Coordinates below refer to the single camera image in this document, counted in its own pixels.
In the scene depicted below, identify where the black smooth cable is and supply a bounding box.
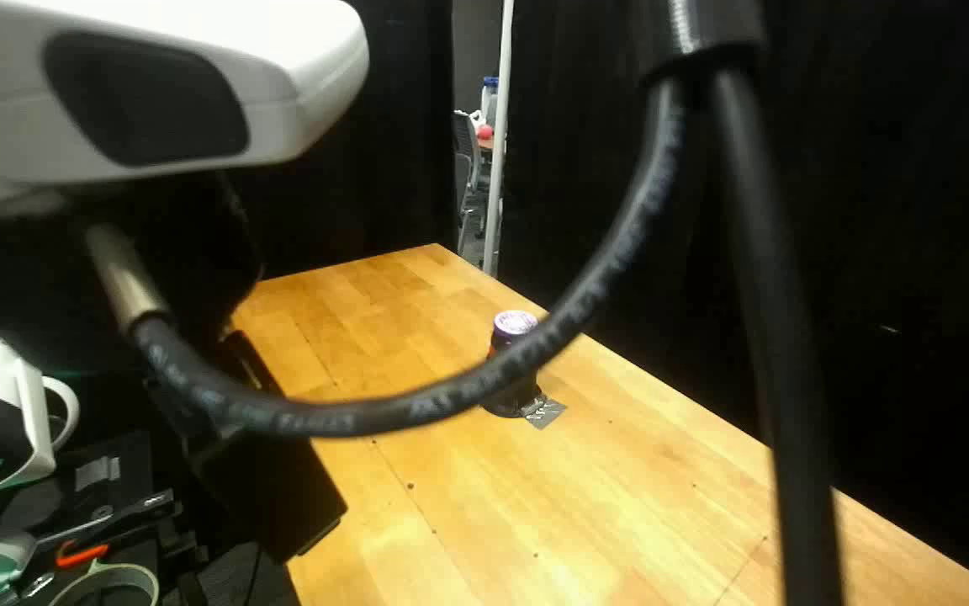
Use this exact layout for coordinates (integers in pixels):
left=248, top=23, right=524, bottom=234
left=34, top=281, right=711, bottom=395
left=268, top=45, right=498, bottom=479
left=630, top=0, right=847, bottom=606

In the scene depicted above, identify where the white vertical pole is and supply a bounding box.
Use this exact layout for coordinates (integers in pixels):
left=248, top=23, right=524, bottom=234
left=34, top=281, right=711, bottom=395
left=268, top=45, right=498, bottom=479
left=482, top=0, right=517, bottom=281

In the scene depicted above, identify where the orange handled tool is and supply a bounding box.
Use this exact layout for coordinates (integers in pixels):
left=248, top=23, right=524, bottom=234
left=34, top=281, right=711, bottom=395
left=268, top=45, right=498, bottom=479
left=53, top=540, right=114, bottom=569

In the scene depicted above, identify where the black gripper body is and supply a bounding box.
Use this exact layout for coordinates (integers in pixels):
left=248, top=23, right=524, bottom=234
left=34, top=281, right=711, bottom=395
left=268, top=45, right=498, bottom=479
left=183, top=326, right=350, bottom=566

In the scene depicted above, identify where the black braided cable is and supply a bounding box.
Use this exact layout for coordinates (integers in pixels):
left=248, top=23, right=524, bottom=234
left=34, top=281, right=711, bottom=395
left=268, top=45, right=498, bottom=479
left=82, top=72, right=701, bottom=443

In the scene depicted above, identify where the grey tape patch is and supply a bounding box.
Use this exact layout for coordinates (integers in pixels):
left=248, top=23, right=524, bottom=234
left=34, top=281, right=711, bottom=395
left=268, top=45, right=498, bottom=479
left=517, top=392, right=570, bottom=436

